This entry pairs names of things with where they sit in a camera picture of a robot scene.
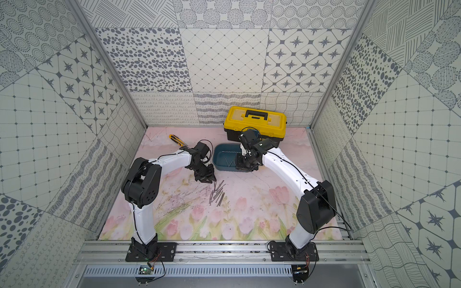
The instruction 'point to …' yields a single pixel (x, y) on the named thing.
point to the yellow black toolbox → (271, 124)
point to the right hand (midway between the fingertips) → (239, 169)
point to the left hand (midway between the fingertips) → (216, 177)
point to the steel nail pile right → (218, 204)
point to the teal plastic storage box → (224, 157)
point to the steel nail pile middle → (217, 193)
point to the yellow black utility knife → (176, 140)
